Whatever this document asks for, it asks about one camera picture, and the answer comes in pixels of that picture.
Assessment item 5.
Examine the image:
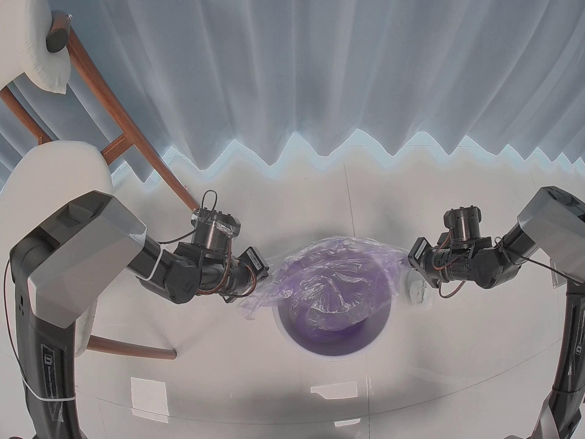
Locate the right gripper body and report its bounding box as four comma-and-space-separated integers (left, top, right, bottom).
432, 245, 476, 284

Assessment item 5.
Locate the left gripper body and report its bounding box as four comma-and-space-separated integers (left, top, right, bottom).
205, 258, 251, 301

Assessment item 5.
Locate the purple plastic bag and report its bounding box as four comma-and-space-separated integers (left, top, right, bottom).
238, 235, 412, 356

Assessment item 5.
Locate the white trash bin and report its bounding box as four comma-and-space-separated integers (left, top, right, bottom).
274, 241, 395, 361

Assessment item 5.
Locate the crumpled white paper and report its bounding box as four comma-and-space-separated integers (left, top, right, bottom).
406, 270, 434, 311

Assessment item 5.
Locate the pale blue curtain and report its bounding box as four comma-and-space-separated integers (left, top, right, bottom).
0, 0, 585, 185

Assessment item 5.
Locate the wooden chair with white cushions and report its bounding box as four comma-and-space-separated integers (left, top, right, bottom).
0, 0, 205, 361

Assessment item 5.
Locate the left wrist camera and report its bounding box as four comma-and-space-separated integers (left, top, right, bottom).
240, 245, 271, 283

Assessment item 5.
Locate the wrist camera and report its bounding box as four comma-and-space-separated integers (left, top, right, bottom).
240, 245, 271, 283
408, 237, 440, 288

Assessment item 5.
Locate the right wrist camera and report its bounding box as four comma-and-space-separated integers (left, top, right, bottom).
408, 237, 440, 288

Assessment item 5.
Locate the black cable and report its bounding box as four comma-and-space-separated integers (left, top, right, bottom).
158, 189, 219, 244

